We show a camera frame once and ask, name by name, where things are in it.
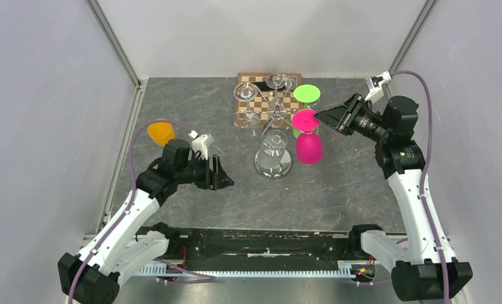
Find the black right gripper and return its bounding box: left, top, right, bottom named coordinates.
left=315, top=92, right=392, bottom=143

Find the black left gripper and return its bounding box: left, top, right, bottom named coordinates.
left=175, top=153, right=234, bottom=191

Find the pink plastic wine glass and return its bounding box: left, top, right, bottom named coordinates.
left=292, top=109, right=323, bottom=165

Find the chrome wine glass rack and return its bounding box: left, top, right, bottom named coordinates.
left=233, top=72, right=309, bottom=179

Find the orange plastic wine glass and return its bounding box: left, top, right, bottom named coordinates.
left=147, top=121, right=175, bottom=147

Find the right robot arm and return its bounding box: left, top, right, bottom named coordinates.
left=315, top=94, right=473, bottom=301

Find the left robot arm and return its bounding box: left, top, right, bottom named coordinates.
left=58, top=139, right=234, bottom=303

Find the green plastic wine glass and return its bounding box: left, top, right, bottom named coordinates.
left=291, top=84, right=321, bottom=139

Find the clear ribbed wine glass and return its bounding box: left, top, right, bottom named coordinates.
left=266, top=73, right=292, bottom=122

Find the wooden chess board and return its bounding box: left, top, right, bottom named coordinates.
left=235, top=73, right=303, bottom=130

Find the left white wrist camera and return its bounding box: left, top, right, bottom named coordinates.
left=189, top=130, right=225, bottom=160

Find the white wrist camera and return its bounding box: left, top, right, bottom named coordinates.
left=364, top=71, right=391, bottom=104
left=189, top=130, right=225, bottom=160

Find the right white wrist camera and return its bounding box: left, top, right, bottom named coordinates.
left=364, top=71, right=391, bottom=104

